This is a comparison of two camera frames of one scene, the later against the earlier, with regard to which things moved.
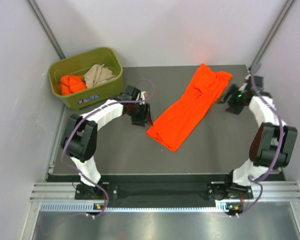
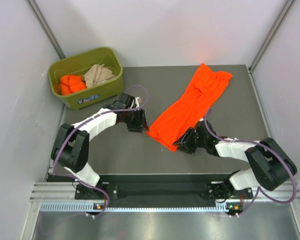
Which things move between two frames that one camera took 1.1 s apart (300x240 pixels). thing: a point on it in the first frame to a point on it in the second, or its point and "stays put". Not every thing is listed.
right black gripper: (232, 91) to (189, 132)
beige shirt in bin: (97, 74) stays put
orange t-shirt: (179, 124) stays put
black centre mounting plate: (158, 194) stays put
